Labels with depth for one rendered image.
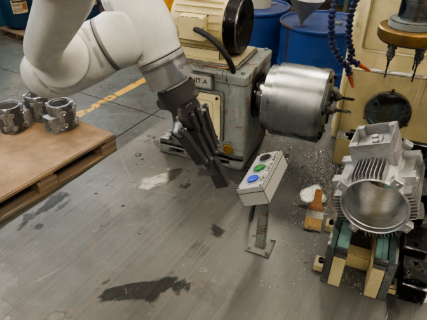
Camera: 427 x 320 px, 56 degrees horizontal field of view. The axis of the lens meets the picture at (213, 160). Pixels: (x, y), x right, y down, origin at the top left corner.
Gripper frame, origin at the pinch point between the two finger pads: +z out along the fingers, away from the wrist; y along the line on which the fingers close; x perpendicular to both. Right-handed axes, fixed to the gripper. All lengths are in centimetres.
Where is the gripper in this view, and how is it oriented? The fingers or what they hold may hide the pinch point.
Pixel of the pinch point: (216, 172)
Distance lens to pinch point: 84.5
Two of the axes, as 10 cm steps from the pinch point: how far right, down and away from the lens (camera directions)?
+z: 4.1, 8.4, 3.4
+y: 3.9, -5.1, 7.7
